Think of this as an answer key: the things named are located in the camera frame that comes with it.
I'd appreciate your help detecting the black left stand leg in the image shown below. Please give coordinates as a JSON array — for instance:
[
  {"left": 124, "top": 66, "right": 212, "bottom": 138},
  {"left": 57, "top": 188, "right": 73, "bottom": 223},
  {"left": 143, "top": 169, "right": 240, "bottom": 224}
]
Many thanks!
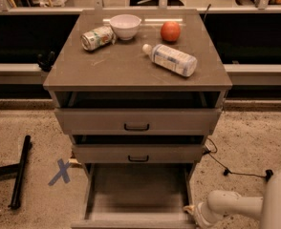
[{"left": 0, "top": 135, "right": 32, "bottom": 210}]

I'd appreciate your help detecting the grey drawer cabinet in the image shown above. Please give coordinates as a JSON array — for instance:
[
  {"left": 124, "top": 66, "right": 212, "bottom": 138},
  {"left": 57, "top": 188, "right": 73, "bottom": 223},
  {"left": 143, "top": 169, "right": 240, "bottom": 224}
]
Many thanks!
[{"left": 43, "top": 9, "right": 233, "bottom": 177}]

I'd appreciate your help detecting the black floor cable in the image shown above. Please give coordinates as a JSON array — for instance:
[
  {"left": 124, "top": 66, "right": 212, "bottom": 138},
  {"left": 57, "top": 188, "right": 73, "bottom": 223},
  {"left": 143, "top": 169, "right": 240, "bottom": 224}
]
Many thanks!
[{"left": 205, "top": 137, "right": 269, "bottom": 179}]

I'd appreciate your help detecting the black clamp on ledge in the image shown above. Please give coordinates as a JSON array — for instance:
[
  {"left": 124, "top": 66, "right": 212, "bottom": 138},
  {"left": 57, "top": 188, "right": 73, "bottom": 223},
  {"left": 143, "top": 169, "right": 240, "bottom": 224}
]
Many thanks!
[{"left": 37, "top": 52, "right": 55, "bottom": 72}]

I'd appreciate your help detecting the green white soda can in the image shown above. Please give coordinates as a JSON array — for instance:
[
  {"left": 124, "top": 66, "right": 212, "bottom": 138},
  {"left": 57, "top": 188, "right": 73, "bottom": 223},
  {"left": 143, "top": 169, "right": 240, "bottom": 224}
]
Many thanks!
[{"left": 81, "top": 26, "right": 116, "bottom": 52}]

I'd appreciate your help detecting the grey middle drawer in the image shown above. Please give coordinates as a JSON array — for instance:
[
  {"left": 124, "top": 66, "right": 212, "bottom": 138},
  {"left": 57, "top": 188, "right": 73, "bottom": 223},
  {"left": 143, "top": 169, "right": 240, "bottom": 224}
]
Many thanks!
[{"left": 72, "top": 144, "right": 204, "bottom": 163}]

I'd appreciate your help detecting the grey top drawer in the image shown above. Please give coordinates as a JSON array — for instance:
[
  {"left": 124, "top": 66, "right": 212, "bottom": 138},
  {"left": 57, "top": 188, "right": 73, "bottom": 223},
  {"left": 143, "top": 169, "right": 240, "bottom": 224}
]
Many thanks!
[{"left": 54, "top": 109, "right": 221, "bottom": 135}]

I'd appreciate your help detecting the grey bottom drawer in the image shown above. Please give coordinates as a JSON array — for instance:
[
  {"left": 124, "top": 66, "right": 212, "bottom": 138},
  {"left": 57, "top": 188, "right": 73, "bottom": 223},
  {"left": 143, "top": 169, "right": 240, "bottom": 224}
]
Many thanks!
[{"left": 71, "top": 163, "right": 196, "bottom": 229}]

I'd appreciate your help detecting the blue tape cross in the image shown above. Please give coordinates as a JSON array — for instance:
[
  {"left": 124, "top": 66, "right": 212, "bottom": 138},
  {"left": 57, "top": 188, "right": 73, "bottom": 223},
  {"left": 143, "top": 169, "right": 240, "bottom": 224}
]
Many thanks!
[{"left": 48, "top": 159, "right": 71, "bottom": 186}]

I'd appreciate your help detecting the grey drawer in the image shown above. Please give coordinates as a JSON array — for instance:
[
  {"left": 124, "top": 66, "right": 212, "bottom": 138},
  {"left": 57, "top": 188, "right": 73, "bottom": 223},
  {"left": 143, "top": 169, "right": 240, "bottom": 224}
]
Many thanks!
[
  {"left": 54, "top": 109, "right": 221, "bottom": 135},
  {"left": 72, "top": 144, "right": 204, "bottom": 163},
  {"left": 71, "top": 163, "right": 196, "bottom": 229}
]

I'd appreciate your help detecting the white bowl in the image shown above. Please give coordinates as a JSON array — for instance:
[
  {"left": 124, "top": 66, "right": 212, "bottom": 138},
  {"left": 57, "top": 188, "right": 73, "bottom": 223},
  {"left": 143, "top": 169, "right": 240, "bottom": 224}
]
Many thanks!
[{"left": 109, "top": 14, "right": 141, "bottom": 40}]

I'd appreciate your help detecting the black right stand leg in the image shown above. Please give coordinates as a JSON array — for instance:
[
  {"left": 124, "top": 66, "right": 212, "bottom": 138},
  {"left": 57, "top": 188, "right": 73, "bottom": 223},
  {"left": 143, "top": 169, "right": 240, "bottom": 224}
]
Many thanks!
[{"left": 265, "top": 169, "right": 273, "bottom": 182}]

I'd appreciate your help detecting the orange fruit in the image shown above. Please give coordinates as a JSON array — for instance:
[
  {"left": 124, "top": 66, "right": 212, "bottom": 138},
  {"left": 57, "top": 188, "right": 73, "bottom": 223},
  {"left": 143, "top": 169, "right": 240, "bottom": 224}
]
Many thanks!
[{"left": 161, "top": 21, "right": 181, "bottom": 42}]

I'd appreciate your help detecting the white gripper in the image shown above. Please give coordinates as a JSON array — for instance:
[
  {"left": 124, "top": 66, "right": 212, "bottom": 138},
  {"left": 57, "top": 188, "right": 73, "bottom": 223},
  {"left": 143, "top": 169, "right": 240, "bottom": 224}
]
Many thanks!
[{"left": 184, "top": 202, "right": 224, "bottom": 229}]

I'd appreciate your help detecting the white plastic bottle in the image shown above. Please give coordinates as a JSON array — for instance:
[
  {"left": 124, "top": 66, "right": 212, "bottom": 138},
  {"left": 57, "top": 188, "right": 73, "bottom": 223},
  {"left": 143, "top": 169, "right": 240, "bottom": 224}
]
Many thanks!
[{"left": 142, "top": 44, "right": 198, "bottom": 77}]

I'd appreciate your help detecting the black stand leg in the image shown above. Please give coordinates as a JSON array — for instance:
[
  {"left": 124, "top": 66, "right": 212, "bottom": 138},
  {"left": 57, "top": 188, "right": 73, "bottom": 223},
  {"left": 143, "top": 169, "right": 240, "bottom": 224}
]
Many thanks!
[
  {"left": 265, "top": 169, "right": 273, "bottom": 182},
  {"left": 0, "top": 135, "right": 32, "bottom": 210}
]

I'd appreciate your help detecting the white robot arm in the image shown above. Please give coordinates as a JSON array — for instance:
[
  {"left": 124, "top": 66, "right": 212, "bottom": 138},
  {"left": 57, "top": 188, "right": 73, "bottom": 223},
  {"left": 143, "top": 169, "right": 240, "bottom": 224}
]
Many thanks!
[{"left": 184, "top": 170, "right": 281, "bottom": 229}]

